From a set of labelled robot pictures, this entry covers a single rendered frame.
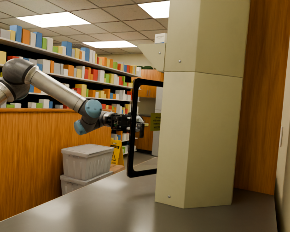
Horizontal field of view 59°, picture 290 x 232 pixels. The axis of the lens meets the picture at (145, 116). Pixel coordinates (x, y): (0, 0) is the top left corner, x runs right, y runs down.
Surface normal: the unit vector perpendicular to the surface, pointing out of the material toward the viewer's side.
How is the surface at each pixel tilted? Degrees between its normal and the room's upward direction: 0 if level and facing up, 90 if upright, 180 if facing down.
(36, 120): 90
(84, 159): 96
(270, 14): 90
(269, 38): 90
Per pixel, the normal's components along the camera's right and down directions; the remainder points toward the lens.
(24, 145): 0.90, 0.09
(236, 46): 0.33, 0.07
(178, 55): -0.43, 0.02
